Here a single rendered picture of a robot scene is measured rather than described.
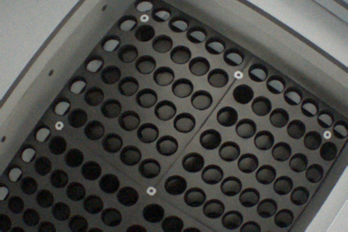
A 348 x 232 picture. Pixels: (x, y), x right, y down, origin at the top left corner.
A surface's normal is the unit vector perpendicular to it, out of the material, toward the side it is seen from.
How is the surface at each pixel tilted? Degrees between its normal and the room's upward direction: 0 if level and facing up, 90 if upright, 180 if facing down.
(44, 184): 0
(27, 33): 0
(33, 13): 0
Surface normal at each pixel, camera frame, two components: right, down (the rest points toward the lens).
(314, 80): -0.04, -0.40
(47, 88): 0.81, 0.52
